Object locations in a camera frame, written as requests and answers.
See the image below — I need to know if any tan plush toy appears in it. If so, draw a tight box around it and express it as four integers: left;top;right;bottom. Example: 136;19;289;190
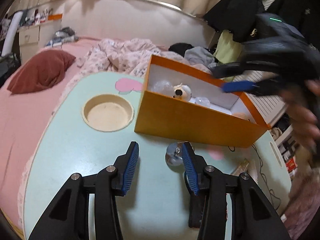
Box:
232;112;250;121

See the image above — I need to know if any white bedside drawer unit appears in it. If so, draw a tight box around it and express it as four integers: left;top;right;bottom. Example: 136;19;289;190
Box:
18;20;62;64

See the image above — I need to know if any clothes bundle on bed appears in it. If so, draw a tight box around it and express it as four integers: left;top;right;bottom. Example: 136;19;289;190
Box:
45;27;79;47

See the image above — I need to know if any person's right hand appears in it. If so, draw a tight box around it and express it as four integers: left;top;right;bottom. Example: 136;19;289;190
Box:
280;87;319;154

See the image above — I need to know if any black clothing on bed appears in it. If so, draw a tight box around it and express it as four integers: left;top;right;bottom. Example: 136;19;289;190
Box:
168;43;193;57

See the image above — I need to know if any dark red pillow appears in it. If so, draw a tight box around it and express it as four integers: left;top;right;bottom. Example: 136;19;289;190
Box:
7;49;76;94

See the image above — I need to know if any pink heart-shaped case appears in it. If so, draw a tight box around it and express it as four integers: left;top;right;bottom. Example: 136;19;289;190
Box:
207;145;225;161

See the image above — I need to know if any clear plastic wrap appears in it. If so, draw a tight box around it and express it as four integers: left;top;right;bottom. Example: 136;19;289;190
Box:
150;80;174;97

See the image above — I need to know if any grey clothing pile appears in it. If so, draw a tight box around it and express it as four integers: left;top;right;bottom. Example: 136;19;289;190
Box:
184;47;220;68

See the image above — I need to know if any gold glass perfume bottle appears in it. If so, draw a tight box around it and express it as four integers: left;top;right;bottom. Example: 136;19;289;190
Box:
231;159;249;176

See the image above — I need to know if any small orange box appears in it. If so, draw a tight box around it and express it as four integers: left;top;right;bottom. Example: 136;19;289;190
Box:
48;14;63;21

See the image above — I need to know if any black hanging jacket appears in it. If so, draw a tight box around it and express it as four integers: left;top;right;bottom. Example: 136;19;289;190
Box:
203;0;265;43

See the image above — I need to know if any light green hanging garment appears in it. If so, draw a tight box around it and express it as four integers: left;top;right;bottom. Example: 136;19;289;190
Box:
213;30;242;64

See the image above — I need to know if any cartoon figure keychain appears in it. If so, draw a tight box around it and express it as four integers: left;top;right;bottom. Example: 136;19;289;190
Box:
173;83;192;102

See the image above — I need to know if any orange cardboard box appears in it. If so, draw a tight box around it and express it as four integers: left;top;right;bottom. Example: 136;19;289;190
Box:
135;55;269;148

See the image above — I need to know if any pink floral duvet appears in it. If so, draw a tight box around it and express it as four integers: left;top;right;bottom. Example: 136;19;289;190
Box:
58;37;213;100

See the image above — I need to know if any silver metal cup keyring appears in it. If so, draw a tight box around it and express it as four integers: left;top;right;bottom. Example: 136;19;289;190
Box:
165;142;183;167

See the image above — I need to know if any white paper roll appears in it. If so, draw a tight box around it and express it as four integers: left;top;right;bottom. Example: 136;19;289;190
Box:
1;11;23;57

